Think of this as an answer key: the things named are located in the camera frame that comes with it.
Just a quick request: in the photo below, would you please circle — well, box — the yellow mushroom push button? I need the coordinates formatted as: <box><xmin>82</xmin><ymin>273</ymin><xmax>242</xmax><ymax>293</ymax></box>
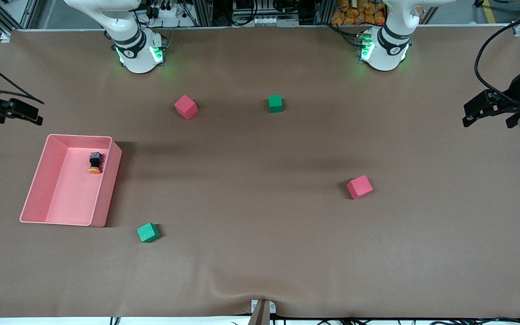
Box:
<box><xmin>88</xmin><ymin>152</ymin><xmax>103</xmax><ymax>175</ymax></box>

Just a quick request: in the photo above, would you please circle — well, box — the orange snack packets pile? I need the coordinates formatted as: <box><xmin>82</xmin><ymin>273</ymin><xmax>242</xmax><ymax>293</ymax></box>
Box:
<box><xmin>331</xmin><ymin>0</ymin><xmax>387</xmax><ymax>26</ymax></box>

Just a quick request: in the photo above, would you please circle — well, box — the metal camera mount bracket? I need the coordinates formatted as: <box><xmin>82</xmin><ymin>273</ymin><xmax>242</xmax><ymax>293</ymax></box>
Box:
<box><xmin>250</xmin><ymin>299</ymin><xmax>277</xmax><ymax>325</ymax></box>

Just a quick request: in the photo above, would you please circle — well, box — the pink plastic bin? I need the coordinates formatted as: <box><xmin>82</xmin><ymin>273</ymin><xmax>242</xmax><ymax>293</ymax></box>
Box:
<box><xmin>19</xmin><ymin>134</ymin><xmax>123</xmax><ymax>228</ymax></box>

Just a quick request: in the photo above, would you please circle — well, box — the white power strip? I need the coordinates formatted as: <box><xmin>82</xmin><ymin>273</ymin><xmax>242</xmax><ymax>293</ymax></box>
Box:
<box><xmin>145</xmin><ymin>0</ymin><xmax>194</xmax><ymax>19</ymax></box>

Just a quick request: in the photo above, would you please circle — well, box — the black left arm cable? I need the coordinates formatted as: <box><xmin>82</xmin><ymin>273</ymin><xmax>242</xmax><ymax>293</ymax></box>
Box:
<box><xmin>474</xmin><ymin>11</ymin><xmax>520</xmax><ymax>107</ymax></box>

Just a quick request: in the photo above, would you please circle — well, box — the brown table mat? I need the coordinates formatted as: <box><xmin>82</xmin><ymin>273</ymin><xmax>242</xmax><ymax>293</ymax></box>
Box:
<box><xmin>0</xmin><ymin>25</ymin><xmax>520</xmax><ymax>319</ymax></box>

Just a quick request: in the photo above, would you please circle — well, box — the white connector strip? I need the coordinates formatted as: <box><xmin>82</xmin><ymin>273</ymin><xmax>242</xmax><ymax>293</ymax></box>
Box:
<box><xmin>250</xmin><ymin>16</ymin><xmax>300</xmax><ymax>27</ymax></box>

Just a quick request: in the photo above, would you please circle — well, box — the pink cube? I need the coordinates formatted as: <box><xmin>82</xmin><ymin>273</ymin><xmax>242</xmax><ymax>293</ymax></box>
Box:
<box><xmin>174</xmin><ymin>95</ymin><xmax>199</xmax><ymax>121</ymax></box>
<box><xmin>347</xmin><ymin>175</ymin><xmax>374</xmax><ymax>200</ymax></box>

